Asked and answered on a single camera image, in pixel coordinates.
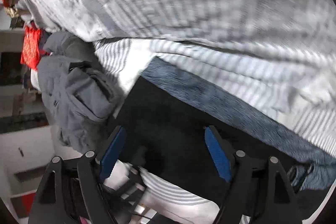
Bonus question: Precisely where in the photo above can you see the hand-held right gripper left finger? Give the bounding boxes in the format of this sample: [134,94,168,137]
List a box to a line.
[28,126,128,224]

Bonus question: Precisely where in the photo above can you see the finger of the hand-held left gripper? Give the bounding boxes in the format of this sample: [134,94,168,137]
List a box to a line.
[115,147,148,203]

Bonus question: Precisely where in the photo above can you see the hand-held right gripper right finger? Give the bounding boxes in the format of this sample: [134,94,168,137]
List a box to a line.
[204,125,302,224]

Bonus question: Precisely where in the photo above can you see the black pants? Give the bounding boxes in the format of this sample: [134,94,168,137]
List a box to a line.
[113,76,326,222]

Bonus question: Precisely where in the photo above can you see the blue leaf-patterned cloth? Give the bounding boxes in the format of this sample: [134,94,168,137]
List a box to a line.
[142,56,336,190]

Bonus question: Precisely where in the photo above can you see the grey jacket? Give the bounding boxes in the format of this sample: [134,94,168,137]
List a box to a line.
[37,31,117,152]

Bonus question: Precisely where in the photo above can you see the gold cloth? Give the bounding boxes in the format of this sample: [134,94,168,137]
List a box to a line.
[5,5,20,18]

